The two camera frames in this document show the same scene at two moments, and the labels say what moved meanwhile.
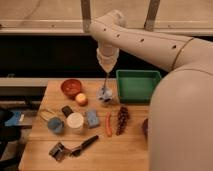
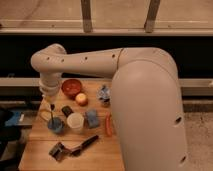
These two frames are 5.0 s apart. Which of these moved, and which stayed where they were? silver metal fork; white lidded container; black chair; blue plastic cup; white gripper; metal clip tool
Moved: white gripper; silver metal fork
Stayed: metal clip tool; white lidded container; blue plastic cup; black chair
